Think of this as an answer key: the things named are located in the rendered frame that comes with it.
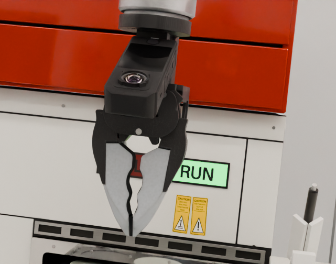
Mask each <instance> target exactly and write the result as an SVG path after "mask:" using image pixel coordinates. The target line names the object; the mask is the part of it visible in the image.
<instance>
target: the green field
mask: <svg viewBox="0 0 336 264"><path fill-rule="evenodd" d="M227 167H228V165H226V164H217V163H208V162H198V161H190V160H184V161H183V163H182V165H181V167H180V169H179V170H178V172H177V174H176V175H175V177H174V179H173V180H174V181H182V182H191V183H200V184H209V185H218V186H226V176H227Z"/></svg>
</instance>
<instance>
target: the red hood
mask: <svg viewBox="0 0 336 264"><path fill-rule="evenodd" d="M118 6H119V0H0V85H7V86H17V87H27V88H33V89H43V90H54V91H64V92H75V93H84V94H95V95H104V85H105V84H106V82H107V80H108V78H109V77H110V75H111V73H112V71H113V70H114V68H115V66H116V64H117V63H118V61H119V59H120V57H121V55H122V54H123V52H124V50H125V48H126V47H127V45H128V43H129V41H130V40H131V38H132V37H133V36H136V33H133V32H128V31H123V30H120V29H118V21H119V15H120V14H123V13H122V12H121V11H120V10H119V8H118ZM297 6H298V0H197V3H196V14H195V17H194V18H192V19H191V20H189V21H190V22H192V24H191V34H190V36H189V37H179V44H178V54H177V65H176V75H175V84H178V85H183V86H186V87H190V94H189V104H193V105H204V106H214V107H225V108H234V109H245V110H251V111H261V112H272V113H282V114H283V113H285V112H286V106H287V97H288V88H289V78H290V68H291V59H292V50H293V44H294V35H295V25H296V16H297Z"/></svg>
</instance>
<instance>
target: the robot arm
mask: <svg viewBox="0 0 336 264"><path fill-rule="evenodd" d="M196 3H197V0H119V6H118V8H119V10H120V11H121V12H122V13H123V14H120V15H119V21H118V29H120V30H123V31H128V32H133V33H136V36H133V37H132V38H131V40H130V41H129V43H128V45H127V47H126V48H125V50H124V52H123V54H122V55H121V57H120V59H119V61H118V63H117V64H116V66H115V68H114V70H113V71H112V73H111V75H110V77H109V78H108V80H107V82H106V84H105V85H104V108H103V110H102V109H97V110H96V111H95V113H96V122H95V126H94V130H93V134H92V150H93V155H94V159H95V162H96V166H97V169H98V172H99V175H100V178H101V182H102V184H103V186H104V189H105V193H106V196H107V199H108V202H109V204H110V207H111V210H112V212H113V215H114V217H115V219H116V221H117V222H118V224H119V226H120V228H121V229H122V231H123V232H124V234H125V235H126V236H133V237H136V236H137V235H138V234H139V233H140V232H141V231H142V230H143V229H144V228H145V227H146V226H147V225H148V224H149V223H150V221H151V220H152V218H153V217H154V215H155V213H156V212H157V210H158V208H159V206H160V204H161V202H162V201H163V199H164V197H165V195H166V193H167V191H168V188H169V186H170V184H171V183H172V181H173V179H174V177H175V175H176V174H177V172H178V170H179V169H180V167H181V165H182V163H183V161H184V158H185V155H186V152H187V145H188V140H187V134H186V128H187V124H188V119H187V115H188V104H189V94H190V87H186V86H183V85H178V84H175V75H176V65H177V54H178V44H179V37H189V36H190V34H191V24H192V22H190V21H189V20H191V19H192V18H194V17H195V14H196ZM181 102H183V107H182V117H181V108H180V103H181ZM132 135H134V136H144V137H148V138H149V140H150V142H151V144H152V145H157V144H159V146H158V148H156V149H154V150H152V151H150V152H148V153H146V154H144V155H142V157H141V160H140V172H141V174H142V177H143V181H142V187H141V188H140V190H139V191H138V193H137V204H138V206H137V208H136V211H135V213H134V215H133V214H132V210H131V205H130V200H131V197H132V193H133V191H132V188H131V185H130V182H129V181H130V175H131V173H132V171H133V170H134V168H135V161H136V155H135V153H134V152H133V151H132V150H130V149H129V148H128V147H127V143H126V141H127V140H128V139H129V138H130V137H131V136H132ZM159 138H160V139H161V141H160V143H159Z"/></svg>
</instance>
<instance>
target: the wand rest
mask: <svg viewBox="0 0 336 264"><path fill-rule="evenodd" d="M322 225H323V218H322V217H319V218H317V219H315V220H314V221H312V222H310V223H309V224H308V223H307V222H306V221H304V220H303V219H302V218H301V217H300V216H299V215H297V214H295V215H293V218H292V224H291V231H290V237H289V244H288V250H287V258H288V259H289V260H290V264H316V255H317V250H318V245H319V240H320V235H321V230H322ZM307 227H308V229H307ZM306 233H307V235H306ZM305 239H306V241H305ZM304 244H305V246H304Z"/></svg>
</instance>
